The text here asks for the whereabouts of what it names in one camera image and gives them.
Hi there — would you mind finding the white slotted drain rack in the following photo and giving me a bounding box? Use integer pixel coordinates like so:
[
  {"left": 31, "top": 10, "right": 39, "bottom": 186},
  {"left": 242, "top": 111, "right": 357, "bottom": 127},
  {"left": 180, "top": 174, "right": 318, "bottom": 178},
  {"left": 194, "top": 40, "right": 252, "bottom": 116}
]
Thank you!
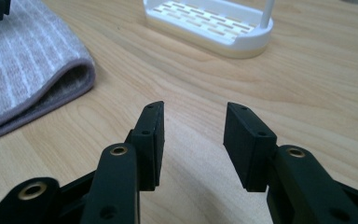
[{"left": 142, "top": 0, "right": 276, "bottom": 60}]

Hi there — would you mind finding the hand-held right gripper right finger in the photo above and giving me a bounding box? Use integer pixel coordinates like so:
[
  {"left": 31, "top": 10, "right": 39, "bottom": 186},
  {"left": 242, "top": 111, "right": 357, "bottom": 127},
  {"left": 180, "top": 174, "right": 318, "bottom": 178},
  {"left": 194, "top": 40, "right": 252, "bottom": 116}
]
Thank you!
[{"left": 223, "top": 102, "right": 358, "bottom": 224}]

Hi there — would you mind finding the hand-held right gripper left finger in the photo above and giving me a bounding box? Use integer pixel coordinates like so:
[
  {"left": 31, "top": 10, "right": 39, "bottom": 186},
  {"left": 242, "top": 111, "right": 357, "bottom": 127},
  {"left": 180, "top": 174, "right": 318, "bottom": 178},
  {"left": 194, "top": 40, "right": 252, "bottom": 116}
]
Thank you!
[{"left": 80, "top": 100, "right": 166, "bottom": 224}]

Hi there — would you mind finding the grey striped towel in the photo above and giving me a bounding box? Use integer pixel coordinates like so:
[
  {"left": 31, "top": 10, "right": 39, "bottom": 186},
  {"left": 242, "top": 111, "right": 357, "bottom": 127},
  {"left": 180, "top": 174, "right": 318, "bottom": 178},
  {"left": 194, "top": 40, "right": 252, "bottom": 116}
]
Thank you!
[{"left": 0, "top": 0, "right": 97, "bottom": 146}]

